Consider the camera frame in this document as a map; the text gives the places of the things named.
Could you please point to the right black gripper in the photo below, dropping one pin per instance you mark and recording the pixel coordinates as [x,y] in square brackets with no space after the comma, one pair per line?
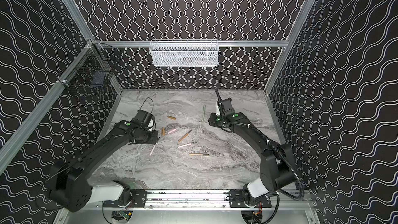
[223,107]

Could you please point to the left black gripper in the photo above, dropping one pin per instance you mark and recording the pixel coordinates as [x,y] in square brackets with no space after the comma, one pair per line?
[149,138]

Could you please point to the green pen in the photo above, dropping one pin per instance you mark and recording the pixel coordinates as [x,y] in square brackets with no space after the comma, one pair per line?
[203,112]

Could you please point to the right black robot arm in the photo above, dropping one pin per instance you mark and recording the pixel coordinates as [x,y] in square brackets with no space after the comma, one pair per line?
[278,171]

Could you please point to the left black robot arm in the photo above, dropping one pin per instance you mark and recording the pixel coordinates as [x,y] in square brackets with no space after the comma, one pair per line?
[69,184]

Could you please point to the brown pen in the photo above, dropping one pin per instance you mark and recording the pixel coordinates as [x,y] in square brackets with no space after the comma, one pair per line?
[184,136]

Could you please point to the pink pen center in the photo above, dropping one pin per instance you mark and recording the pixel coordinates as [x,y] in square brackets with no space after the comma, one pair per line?
[186,145]

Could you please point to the tan pen lower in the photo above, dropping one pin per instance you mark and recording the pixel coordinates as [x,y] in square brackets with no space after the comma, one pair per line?
[199,154]

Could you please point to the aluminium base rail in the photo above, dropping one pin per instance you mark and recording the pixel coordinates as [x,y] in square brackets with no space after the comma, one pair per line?
[186,198]

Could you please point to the white wire mesh basket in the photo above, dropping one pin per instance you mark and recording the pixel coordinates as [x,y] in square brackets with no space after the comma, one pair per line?
[184,53]

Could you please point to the black wire mesh basket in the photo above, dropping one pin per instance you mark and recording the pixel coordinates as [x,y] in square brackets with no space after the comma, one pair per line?
[94,76]

